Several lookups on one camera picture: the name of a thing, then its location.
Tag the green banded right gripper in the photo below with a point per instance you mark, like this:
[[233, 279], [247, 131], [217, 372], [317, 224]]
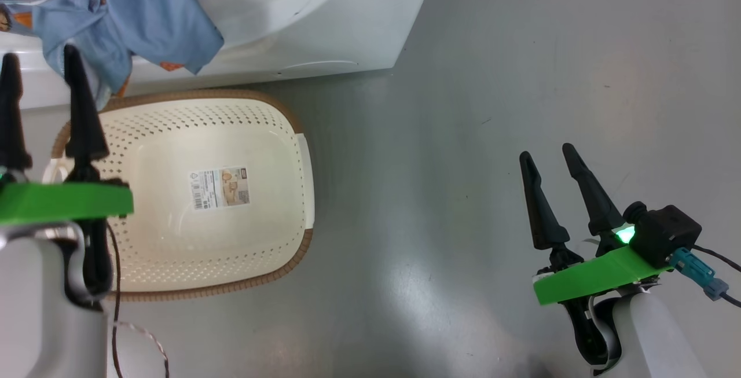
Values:
[[590, 278]]

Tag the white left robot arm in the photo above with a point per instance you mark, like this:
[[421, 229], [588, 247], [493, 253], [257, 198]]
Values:
[[35, 308]]

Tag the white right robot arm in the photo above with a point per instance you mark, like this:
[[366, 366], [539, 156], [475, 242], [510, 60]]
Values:
[[654, 337]]

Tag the blue printed garment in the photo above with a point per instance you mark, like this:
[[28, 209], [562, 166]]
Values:
[[145, 19]]

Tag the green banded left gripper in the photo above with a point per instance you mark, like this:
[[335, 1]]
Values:
[[63, 203]]

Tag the round drain filter cover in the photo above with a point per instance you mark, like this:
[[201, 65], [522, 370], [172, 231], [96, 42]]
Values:
[[324, 65]]

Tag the cream perforated laundry basket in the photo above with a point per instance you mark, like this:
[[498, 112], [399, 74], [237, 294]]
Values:
[[173, 250]]

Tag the basket product label sticker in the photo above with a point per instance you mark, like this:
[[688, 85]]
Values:
[[219, 188]]

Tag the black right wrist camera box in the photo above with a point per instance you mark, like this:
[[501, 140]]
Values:
[[666, 233]]

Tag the white front-load washing machine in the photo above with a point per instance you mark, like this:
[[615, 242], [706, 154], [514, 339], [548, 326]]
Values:
[[347, 19]]

